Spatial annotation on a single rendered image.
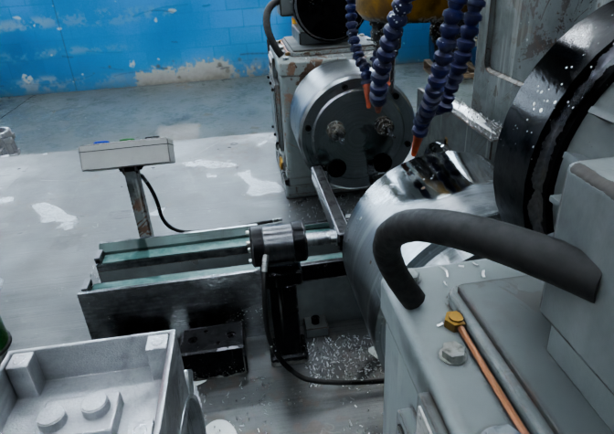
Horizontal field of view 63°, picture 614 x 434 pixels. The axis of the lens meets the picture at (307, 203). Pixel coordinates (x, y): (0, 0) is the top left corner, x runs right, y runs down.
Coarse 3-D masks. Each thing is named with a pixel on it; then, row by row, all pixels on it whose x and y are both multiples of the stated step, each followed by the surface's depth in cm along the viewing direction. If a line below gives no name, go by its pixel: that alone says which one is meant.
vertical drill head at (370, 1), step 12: (360, 0) 70; (372, 0) 68; (384, 0) 67; (420, 0) 65; (432, 0) 65; (444, 0) 65; (360, 12) 71; (372, 12) 69; (384, 12) 67; (420, 12) 65; (432, 12) 65; (372, 24) 77; (384, 24) 70; (432, 24) 78; (372, 36) 78; (432, 36) 79; (456, 36) 71; (456, 48) 72
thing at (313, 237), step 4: (312, 232) 72; (316, 232) 72; (320, 232) 72; (324, 232) 72; (328, 232) 72; (308, 236) 72; (312, 236) 72; (316, 236) 72; (320, 236) 72; (324, 236) 72; (328, 236) 72; (308, 240) 72; (312, 240) 72; (316, 240) 72; (320, 240) 72; (324, 240) 72; (328, 240) 72; (308, 244) 72; (312, 244) 72; (316, 244) 72; (320, 244) 72; (324, 244) 73
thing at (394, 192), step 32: (416, 160) 59; (448, 160) 58; (480, 160) 59; (384, 192) 58; (416, 192) 54; (448, 192) 51; (480, 192) 50; (352, 224) 61; (352, 256) 59; (416, 256) 47; (448, 256) 46; (352, 288) 62; (384, 320) 49; (384, 352) 51
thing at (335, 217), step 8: (312, 168) 92; (320, 168) 92; (312, 176) 92; (320, 176) 89; (320, 184) 86; (328, 184) 86; (320, 192) 84; (328, 192) 83; (320, 200) 86; (328, 200) 80; (336, 200) 80; (328, 208) 78; (336, 208) 78; (328, 216) 78; (336, 216) 75; (344, 216) 78; (336, 224) 73; (344, 224) 73; (336, 232) 72; (336, 240) 72
